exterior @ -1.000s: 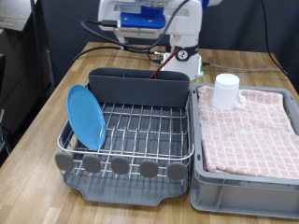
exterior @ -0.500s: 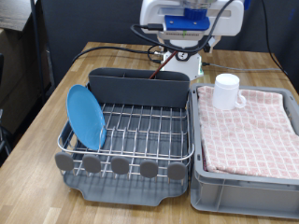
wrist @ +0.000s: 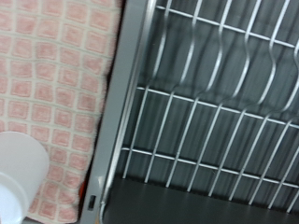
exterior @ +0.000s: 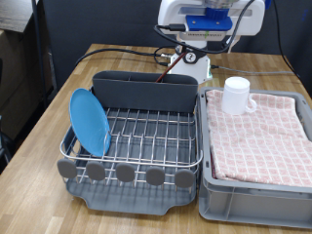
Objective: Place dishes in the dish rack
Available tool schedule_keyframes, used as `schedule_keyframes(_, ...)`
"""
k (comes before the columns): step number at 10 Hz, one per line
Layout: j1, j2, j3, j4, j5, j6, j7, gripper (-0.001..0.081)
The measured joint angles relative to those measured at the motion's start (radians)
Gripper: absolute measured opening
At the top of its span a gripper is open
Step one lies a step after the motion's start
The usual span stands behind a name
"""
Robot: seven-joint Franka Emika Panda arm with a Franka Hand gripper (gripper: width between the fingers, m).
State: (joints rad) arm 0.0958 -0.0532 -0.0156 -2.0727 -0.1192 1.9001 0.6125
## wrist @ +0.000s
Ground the white plastic mug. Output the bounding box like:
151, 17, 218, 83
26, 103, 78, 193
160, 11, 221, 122
0, 131, 50, 224

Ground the grey plastic drain tray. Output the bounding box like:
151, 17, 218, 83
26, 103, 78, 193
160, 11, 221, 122
115, 0, 299, 213

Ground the pink checkered towel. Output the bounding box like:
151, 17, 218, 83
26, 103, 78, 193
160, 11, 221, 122
0, 0, 123, 224

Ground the metal wire dish rack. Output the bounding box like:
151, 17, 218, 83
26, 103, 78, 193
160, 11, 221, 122
98, 0, 299, 224

